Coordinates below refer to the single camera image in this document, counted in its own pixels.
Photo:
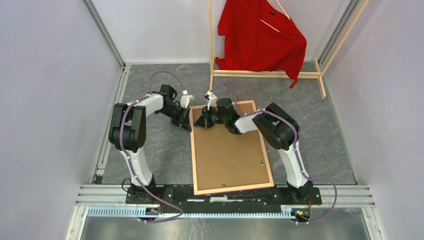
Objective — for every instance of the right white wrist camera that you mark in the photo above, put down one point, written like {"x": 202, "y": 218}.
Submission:
{"x": 211, "y": 99}

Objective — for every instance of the white slotted cable duct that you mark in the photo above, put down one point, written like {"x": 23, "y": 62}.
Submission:
{"x": 150, "y": 213}

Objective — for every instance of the brown cardboard backing board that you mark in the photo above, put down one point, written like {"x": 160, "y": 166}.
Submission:
{"x": 228, "y": 152}

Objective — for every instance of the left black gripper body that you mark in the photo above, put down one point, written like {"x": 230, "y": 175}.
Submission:
{"x": 174, "y": 112}

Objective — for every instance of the pink wooden picture frame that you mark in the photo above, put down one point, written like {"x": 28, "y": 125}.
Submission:
{"x": 192, "y": 155}

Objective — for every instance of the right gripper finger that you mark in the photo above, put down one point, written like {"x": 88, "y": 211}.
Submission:
{"x": 207, "y": 113}
{"x": 203, "y": 122}

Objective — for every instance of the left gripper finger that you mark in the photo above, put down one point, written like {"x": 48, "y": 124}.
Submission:
{"x": 184, "y": 124}
{"x": 185, "y": 118}

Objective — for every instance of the aluminium rail frame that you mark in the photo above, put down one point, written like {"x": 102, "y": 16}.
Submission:
{"x": 333, "y": 197}

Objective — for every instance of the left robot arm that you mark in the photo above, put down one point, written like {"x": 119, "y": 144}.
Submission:
{"x": 128, "y": 131}

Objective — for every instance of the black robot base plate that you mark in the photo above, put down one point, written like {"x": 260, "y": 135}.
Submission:
{"x": 176, "y": 199}

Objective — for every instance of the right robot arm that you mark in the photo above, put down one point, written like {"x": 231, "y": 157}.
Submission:
{"x": 277, "y": 127}

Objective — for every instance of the wooden clothes rack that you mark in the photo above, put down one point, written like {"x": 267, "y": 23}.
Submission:
{"x": 345, "y": 25}

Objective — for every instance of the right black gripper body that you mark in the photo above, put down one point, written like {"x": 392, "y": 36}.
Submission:
{"x": 220, "y": 120}

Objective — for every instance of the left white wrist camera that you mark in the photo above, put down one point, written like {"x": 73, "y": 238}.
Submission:
{"x": 185, "y": 99}

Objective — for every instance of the red t-shirt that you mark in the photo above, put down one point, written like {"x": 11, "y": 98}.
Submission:
{"x": 250, "y": 46}

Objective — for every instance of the pink clothes hanger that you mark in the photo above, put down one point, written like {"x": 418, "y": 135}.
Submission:
{"x": 273, "y": 15}

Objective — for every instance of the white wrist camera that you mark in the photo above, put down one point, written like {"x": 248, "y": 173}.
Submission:
{"x": 211, "y": 99}
{"x": 185, "y": 99}

